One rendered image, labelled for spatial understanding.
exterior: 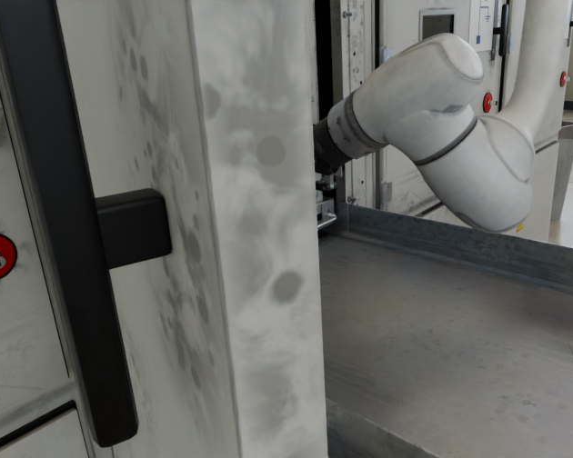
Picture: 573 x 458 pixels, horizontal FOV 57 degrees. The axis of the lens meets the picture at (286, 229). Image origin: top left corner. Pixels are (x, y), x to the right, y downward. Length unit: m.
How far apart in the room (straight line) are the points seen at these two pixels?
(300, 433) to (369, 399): 0.52
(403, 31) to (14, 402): 1.03
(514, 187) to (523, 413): 0.28
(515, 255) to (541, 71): 0.34
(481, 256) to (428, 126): 0.42
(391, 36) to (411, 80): 0.57
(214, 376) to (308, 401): 0.03
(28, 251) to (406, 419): 0.50
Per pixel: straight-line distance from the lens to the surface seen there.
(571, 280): 1.01
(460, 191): 0.73
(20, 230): 0.72
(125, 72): 0.18
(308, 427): 0.17
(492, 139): 0.74
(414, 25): 1.32
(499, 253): 1.04
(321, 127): 0.79
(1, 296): 0.73
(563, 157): 3.82
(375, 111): 0.70
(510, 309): 0.91
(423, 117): 0.68
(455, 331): 0.83
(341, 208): 1.19
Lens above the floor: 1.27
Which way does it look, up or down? 20 degrees down
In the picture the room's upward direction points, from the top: 4 degrees counter-clockwise
